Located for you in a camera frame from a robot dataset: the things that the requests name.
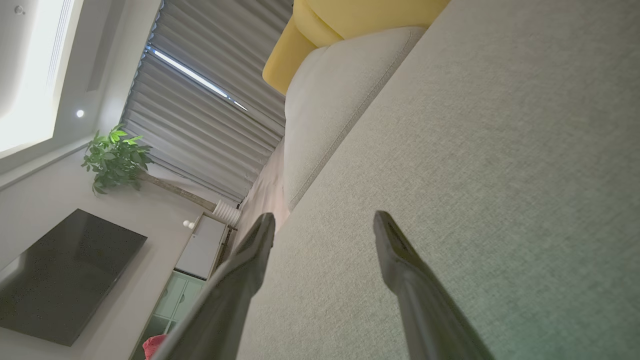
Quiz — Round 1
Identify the white linear ceiling vent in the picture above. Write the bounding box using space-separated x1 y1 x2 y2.
45 0 76 96

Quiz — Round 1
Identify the black flat screen television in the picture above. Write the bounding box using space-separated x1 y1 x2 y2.
0 208 148 347

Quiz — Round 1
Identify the grey pleated curtain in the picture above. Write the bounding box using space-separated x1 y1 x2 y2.
120 0 296 203

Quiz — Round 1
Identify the grey and mint TV cabinet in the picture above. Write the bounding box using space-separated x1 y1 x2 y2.
131 214 233 360

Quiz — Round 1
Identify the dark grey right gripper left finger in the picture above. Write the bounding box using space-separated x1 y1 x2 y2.
150 212 277 360

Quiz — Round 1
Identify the yellow sofa backrest cushion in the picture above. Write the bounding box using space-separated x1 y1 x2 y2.
262 17 346 96
292 0 451 48

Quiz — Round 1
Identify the white ribbed plant pot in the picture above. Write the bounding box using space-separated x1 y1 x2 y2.
212 200 242 227

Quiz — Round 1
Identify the green potted plant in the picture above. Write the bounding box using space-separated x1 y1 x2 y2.
81 124 221 212

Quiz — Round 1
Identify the red and white shirt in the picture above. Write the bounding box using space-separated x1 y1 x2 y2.
142 335 168 360

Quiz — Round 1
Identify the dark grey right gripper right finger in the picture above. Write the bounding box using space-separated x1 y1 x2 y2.
373 210 496 360

